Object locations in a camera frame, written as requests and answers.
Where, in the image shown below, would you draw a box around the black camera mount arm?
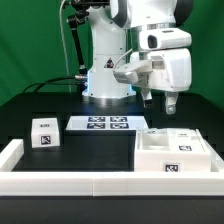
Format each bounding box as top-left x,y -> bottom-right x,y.
67,0 -> 109,81

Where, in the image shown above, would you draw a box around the black cable bundle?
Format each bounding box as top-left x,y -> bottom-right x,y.
22,74 -> 89,94

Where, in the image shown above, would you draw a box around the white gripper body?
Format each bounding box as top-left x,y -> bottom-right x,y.
130,29 -> 192,92

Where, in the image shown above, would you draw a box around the white door panel with tags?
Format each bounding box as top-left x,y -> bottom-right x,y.
144,128 -> 167,135

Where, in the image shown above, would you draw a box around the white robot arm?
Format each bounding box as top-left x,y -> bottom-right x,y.
83,0 -> 193,114

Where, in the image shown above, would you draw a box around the white cabinet top block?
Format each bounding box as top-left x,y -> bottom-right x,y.
31,118 -> 60,148

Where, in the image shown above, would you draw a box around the white U-shaped fence wall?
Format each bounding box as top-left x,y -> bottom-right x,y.
0,139 -> 224,196

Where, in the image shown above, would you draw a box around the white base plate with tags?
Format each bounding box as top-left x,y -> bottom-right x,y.
66,116 -> 148,131

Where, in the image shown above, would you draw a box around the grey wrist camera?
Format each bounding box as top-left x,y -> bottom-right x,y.
113,61 -> 152,84

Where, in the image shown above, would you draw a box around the white hanging cable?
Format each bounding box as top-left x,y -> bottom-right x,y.
58,0 -> 73,94

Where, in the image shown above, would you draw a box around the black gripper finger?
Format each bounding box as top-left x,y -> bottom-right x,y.
141,88 -> 153,108
165,92 -> 178,115

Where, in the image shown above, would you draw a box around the white cabinet body box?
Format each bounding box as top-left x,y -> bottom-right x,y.
134,129 -> 211,172

